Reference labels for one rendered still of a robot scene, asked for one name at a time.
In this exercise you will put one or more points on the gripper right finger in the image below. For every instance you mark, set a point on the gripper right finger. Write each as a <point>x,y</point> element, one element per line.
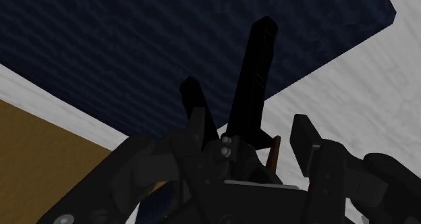
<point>332,177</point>

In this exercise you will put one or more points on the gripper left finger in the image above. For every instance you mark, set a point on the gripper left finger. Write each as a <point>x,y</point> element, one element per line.
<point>148,164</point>

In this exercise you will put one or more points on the thin brown stick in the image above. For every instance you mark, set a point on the thin brown stick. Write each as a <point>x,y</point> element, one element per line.
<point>273,154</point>

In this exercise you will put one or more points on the tall black upright bar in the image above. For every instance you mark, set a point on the tall black upright bar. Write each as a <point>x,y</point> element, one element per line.
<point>253,85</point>

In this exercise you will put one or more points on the dark blue patterned rug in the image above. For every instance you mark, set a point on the dark blue patterned rug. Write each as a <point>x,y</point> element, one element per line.
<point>98,36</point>

